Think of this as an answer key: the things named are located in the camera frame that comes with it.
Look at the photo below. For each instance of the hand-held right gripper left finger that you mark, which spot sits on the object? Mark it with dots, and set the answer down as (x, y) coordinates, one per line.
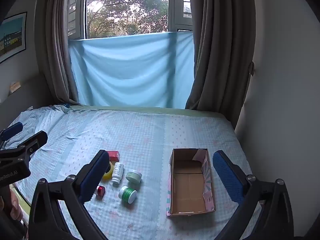
(96, 172)

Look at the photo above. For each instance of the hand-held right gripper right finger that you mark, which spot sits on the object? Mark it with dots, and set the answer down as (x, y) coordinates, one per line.
(227, 177)

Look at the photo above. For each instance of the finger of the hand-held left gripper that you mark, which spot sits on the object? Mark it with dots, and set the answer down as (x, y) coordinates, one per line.
(12, 130)
(35, 142)

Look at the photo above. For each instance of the yellow tape roll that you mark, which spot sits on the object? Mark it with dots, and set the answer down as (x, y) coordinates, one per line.
(109, 173)

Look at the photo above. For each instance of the white plastic bottle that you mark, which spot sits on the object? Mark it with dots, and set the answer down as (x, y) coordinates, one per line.
(117, 172)

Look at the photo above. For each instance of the cardboard box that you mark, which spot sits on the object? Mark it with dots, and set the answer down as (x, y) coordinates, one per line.
(191, 182)

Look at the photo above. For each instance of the person's left hand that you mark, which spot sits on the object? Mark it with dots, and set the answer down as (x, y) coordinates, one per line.
(16, 205)

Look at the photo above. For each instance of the small red box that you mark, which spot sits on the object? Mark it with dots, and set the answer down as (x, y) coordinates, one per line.
(115, 155)

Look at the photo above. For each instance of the light green jar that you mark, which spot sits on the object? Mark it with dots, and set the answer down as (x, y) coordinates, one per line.
(133, 176)

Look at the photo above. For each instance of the white jar green lid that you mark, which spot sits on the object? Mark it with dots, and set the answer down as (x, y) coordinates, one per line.
(127, 195)

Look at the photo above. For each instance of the green mattress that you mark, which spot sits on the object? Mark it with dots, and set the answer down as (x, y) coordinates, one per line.
(150, 110)

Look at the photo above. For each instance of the grey-brown curtain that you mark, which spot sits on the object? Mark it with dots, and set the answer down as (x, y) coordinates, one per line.
(220, 55)
(57, 42)

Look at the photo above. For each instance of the light blue window cloth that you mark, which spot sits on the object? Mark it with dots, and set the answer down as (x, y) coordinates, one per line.
(130, 70)

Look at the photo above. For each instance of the curtain tieback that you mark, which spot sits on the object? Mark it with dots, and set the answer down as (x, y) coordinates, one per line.
(251, 68)

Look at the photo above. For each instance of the tree outside window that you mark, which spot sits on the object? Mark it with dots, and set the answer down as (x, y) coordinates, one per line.
(125, 5)

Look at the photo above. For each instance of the small wall sign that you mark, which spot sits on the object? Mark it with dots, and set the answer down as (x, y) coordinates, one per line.
(15, 87)

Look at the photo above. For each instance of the wall poster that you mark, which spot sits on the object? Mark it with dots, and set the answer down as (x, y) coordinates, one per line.
(13, 35)

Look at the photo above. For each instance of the window frame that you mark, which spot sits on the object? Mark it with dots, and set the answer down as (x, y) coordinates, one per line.
(83, 17)

